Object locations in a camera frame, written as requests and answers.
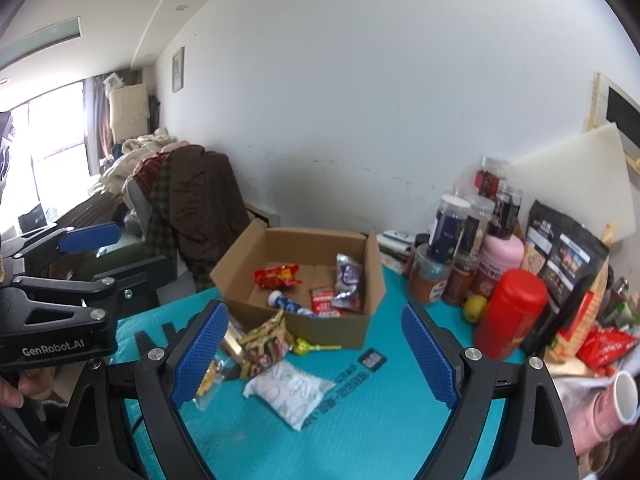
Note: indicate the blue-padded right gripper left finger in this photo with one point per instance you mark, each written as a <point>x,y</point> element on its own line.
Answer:
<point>189,361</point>

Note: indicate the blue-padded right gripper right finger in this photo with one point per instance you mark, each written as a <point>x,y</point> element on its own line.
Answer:
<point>437,352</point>

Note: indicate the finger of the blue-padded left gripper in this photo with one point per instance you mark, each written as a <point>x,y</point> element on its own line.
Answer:
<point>50,243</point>
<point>122,284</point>

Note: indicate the red snack packet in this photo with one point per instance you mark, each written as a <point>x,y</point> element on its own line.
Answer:
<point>277,277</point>

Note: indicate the silver purple snack packet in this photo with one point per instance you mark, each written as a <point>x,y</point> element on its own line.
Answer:
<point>348,281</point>

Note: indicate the person's left hand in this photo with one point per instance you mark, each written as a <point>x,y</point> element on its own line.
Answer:
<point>33,384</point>

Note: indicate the clear bag yellow crackers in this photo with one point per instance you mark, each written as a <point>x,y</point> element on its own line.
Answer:
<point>215,375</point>

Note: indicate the small cardboard box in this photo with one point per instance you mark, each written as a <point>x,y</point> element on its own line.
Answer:
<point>231,345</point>

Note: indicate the gold dark snack bag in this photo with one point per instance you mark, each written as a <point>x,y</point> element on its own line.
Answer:
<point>265,345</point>

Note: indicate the teal bubble table mat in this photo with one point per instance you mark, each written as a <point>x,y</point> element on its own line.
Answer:
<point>378,422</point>

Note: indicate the brown jacket on chair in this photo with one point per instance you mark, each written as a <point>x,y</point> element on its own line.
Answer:
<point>197,211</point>

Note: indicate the green lime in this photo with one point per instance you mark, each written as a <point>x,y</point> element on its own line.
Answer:
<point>474,308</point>

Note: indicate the red plastic canister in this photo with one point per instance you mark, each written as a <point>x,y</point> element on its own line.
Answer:
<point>517,301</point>

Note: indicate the blue white candy tube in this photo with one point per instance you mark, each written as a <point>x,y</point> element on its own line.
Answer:
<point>279,301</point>

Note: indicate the jar with brown powder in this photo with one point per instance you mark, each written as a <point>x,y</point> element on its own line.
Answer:
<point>428,277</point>

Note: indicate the small brown spice jar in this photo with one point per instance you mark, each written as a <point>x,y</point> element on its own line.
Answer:
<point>459,281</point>

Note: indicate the white printed bread packet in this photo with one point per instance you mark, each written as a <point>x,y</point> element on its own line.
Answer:
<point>290,392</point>

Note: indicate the green yellow lollipop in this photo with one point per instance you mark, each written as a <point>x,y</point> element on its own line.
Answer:
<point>303,347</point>

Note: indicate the pink bottle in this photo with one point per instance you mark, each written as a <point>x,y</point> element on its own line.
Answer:
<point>496,257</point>

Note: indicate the red green sachet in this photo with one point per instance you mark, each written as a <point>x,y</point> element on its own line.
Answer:
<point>321,302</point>

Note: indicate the tall jar dark blue label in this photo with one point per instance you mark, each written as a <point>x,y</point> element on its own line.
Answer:
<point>447,228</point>

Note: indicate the open cardboard box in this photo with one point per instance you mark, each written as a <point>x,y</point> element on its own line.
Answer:
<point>314,251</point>

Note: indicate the tall jar with nuts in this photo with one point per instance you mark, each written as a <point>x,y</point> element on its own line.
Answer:
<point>475,227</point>

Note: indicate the red packet at right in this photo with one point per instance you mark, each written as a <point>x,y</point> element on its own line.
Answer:
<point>604,345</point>

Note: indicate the black coffee pouch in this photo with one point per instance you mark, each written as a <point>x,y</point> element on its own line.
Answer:
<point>567,258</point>

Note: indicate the pink mug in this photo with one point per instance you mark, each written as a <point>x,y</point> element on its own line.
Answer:
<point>600,416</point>

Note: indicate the tall jar black label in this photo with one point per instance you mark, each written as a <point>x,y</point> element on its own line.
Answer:
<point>508,202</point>

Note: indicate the white foam board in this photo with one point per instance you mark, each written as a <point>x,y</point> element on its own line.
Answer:
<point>585,177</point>

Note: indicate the small framed wall picture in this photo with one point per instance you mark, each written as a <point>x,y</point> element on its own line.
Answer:
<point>177,69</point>

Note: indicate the wood framed wall panel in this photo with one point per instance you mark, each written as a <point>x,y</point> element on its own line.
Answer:
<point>610,104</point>

